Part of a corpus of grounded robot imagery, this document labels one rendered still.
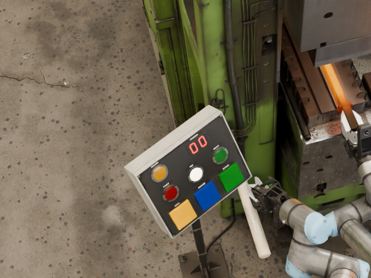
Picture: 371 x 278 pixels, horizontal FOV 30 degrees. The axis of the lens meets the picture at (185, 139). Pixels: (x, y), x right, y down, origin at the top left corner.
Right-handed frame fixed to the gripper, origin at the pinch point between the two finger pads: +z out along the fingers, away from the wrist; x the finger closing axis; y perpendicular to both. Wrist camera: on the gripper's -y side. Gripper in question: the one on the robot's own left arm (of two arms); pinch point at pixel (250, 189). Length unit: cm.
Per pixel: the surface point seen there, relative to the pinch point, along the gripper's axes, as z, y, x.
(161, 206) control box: 11.1, 6.9, 25.1
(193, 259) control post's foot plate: 79, -76, 9
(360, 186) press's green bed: 28, -56, -55
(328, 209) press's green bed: 49, -75, -49
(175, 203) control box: 11.1, 4.6, 20.8
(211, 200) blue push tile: 10.4, -2.3, 10.0
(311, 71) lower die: 24, 6, -48
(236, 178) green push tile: 10.5, -1.3, -0.8
